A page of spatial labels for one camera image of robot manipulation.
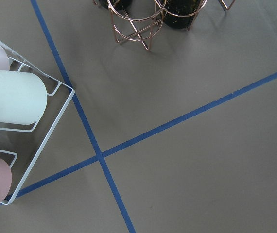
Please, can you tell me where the white cup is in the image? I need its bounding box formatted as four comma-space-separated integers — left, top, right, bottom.
0, 70, 48, 125

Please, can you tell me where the dark green wine bottle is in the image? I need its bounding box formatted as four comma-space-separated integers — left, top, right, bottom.
164, 0, 199, 29

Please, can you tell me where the white wire cup rack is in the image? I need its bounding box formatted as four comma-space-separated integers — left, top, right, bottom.
0, 41, 75, 205

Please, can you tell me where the copper wire bottle rack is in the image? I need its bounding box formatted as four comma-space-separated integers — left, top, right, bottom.
92, 0, 236, 51

